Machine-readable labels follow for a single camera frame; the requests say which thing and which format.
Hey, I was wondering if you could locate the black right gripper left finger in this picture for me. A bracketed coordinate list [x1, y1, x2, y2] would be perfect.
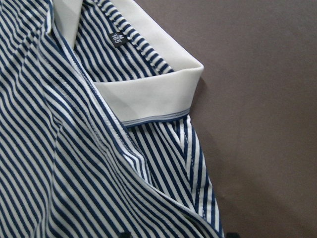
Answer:
[119, 232, 131, 238]

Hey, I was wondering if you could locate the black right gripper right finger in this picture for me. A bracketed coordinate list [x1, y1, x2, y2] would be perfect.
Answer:
[226, 232, 240, 238]

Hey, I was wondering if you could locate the navy white striped polo shirt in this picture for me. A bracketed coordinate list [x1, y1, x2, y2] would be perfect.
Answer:
[0, 0, 224, 238]

